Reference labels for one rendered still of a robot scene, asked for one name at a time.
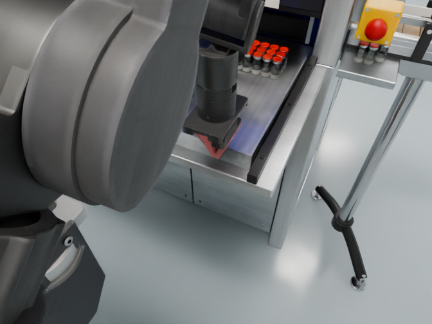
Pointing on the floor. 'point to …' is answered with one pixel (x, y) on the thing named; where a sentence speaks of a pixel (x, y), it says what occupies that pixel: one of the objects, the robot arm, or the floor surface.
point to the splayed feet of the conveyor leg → (357, 281)
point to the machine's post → (291, 185)
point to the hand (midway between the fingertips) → (216, 153)
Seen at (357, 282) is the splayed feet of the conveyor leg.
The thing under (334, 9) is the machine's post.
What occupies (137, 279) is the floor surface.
